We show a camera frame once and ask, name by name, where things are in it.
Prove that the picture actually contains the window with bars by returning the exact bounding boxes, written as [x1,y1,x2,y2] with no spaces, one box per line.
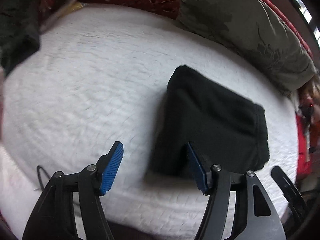
[294,0,319,45]

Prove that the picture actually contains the black cable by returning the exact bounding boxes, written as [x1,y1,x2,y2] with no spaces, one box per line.
[34,164,51,192]

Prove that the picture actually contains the black pants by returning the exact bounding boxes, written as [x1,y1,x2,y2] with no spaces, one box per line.
[150,65,270,178]

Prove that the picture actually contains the doll with brown hair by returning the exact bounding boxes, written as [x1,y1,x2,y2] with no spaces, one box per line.
[298,75,319,130]

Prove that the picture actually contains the white quilted mattress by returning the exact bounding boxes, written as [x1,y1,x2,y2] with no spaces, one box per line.
[1,5,298,239]

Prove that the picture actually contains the grey floral pillow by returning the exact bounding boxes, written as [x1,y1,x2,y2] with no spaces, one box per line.
[177,0,317,94]

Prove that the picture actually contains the dark green garment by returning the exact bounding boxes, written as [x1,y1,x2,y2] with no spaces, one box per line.
[1,0,40,76]

